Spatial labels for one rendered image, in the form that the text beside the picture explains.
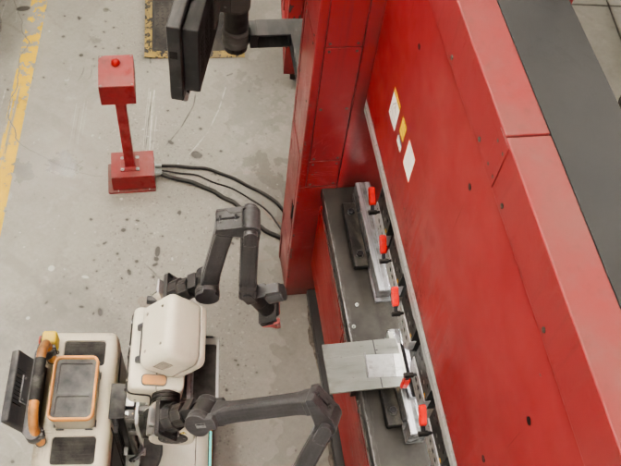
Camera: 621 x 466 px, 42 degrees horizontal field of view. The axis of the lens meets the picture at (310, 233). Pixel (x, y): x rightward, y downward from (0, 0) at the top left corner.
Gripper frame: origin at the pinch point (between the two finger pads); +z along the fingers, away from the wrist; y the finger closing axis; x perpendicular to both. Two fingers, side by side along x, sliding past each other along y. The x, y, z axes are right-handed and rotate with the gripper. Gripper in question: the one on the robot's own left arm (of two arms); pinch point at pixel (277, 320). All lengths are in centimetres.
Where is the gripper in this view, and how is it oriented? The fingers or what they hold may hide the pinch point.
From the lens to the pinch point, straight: 287.0
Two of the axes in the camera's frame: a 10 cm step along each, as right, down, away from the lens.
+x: -9.3, 2.4, 2.9
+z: 3.7, 5.0, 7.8
